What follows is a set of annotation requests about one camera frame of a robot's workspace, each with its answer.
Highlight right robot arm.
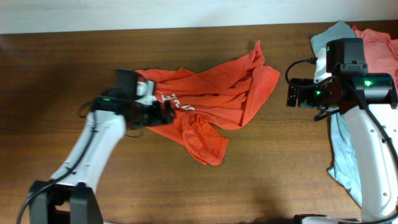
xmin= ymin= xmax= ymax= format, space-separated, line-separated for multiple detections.
xmin=286 ymin=73 xmax=397 ymax=223

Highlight black cable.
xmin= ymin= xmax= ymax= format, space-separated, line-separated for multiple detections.
xmin=284 ymin=57 xmax=398 ymax=175
xmin=15 ymin=99 xmax=144 ymax=224

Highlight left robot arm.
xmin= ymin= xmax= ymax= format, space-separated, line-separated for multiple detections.
xmin=22 ymin=95 xmax=175 ymax=224

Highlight right black cable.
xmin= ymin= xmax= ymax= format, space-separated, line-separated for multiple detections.
xmin=284 ymin=57 xmax=398 ymax=175

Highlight orange soccer t-shirt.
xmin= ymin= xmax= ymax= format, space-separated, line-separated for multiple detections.
xmin=138 ymin=41 xmax=280 ymax=166

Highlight left black cable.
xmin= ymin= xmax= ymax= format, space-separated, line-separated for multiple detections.
xmin=15 ymin=99 xmax=144 ymax=224

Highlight pink coral t-shirt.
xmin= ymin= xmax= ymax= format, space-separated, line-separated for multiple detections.
xmin=352 ymin=26 xmax=397 ymax=84

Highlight grey t-shirt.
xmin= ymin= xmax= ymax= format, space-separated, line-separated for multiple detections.
xmin=310 ymin=21 xmax=362 ymax=206

